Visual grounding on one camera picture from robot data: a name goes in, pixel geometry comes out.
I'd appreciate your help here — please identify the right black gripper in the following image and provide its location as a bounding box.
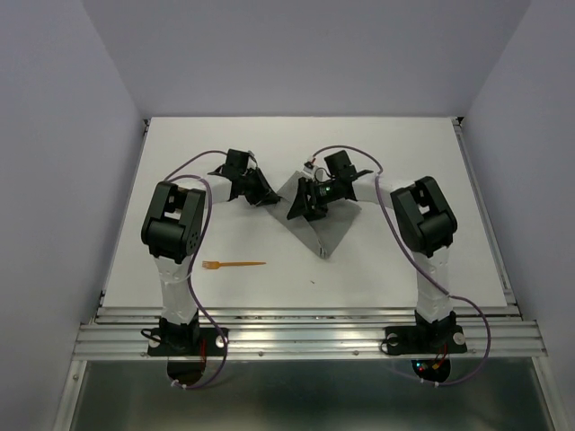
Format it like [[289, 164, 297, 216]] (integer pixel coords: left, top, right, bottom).
[[286, 177, 340, 224]]

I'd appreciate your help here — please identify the grey cloth napkin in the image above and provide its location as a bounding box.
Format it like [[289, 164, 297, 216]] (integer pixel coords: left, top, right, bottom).
[[268, 172, 361, 259]]

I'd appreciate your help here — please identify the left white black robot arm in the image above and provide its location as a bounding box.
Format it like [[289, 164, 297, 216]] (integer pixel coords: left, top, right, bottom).
[[141, 149, 279, 354]]

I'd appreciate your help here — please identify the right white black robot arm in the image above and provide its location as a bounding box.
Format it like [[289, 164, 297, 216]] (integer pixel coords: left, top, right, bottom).
[[286, 150, 457, 350]]

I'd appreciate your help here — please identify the orange plastic fork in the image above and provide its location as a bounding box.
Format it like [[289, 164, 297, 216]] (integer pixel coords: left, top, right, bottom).
[[201, 260, 265, 270]]

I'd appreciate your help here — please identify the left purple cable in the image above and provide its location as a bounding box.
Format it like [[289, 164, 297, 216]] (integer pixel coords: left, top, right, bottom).
[[164, 150, 230, 391]]

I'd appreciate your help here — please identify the purple cable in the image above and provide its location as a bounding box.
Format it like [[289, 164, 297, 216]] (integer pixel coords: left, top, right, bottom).
[[307, 145, 491, 387], [164, 150, 230, 391]]

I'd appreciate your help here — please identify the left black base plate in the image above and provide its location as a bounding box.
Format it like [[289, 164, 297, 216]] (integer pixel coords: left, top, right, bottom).
[[143, 327, 226, 357]]

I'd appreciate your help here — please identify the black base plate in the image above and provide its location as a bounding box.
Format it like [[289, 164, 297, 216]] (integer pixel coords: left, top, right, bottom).
[[143, 327, 226, 357], [379, 325, 467, 356]]

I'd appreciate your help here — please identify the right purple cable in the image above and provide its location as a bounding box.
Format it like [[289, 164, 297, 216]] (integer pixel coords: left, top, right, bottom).
[[307, 145, 491, 387]]

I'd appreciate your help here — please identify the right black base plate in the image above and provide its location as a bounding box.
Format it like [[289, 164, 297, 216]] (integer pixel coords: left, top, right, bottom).
[[379, 325, 467, 356]]

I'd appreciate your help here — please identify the aluminium rail frame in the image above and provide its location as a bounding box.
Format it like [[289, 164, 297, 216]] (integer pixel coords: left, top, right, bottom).
[[56, 117, 571, 430]]

